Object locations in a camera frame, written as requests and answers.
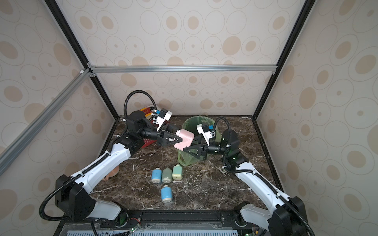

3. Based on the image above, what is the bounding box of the pink pencil sharpener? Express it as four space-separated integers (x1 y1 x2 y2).
174 129 195 151

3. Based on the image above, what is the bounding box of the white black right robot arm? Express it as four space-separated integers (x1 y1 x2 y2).
176 117 315 236

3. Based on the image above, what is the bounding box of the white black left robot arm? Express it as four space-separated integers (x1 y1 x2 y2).
39 90 184 226

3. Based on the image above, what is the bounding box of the light green pencil sharpener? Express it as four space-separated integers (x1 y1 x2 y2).
172 164 183 181

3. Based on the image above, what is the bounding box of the sage green pencil sharpener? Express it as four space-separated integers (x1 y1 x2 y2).
161 168 172 183

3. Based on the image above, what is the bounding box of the blue pencil sharpener in row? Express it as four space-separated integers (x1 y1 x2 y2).
151 168 162 183

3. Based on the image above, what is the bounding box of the blue pencil sharpener in front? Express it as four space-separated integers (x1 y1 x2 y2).
161 185 173 203

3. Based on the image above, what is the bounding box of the green plastic bin liner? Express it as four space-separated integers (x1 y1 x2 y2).
178 116 219 166

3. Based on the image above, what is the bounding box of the red plastic basket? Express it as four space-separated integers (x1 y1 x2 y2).
142 139 157 148

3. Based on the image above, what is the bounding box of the brown tape roll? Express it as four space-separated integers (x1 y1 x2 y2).
102 166 120 181

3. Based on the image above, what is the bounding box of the silver aluminium crossbar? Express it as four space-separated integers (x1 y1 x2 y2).
90 64 277 73

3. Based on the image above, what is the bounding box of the silver aluminium side bar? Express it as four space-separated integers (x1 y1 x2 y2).
1 68 91 174

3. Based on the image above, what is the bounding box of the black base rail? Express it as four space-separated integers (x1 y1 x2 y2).
54 210 271 236

